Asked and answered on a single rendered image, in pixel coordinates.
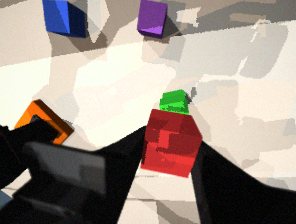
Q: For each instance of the blue block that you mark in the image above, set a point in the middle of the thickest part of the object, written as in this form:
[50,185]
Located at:
[63,18]

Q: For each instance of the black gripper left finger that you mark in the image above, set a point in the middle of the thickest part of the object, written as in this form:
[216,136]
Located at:
[108,171]

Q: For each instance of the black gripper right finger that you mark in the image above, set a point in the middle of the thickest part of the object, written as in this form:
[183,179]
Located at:
[225,194]

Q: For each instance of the green block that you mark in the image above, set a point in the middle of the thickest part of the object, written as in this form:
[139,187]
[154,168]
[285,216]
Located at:
[177,104]
[173,93]

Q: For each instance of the purple block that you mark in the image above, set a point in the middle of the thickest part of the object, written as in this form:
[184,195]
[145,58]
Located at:
[151,19]

